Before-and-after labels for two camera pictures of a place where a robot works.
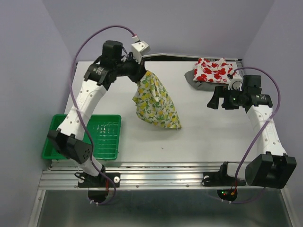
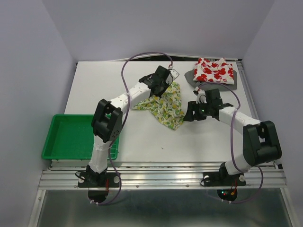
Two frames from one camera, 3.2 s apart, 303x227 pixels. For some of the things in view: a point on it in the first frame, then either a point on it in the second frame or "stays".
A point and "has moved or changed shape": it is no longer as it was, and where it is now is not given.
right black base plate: [220, 178] stays
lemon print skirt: [153, 105] has moved or changed shape
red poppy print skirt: [206, 70] stays
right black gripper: [221, 91] to [189, 116]
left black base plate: [98, 181] stays
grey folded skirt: [200, 85] stays
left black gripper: [140, 70] to [165, 86]
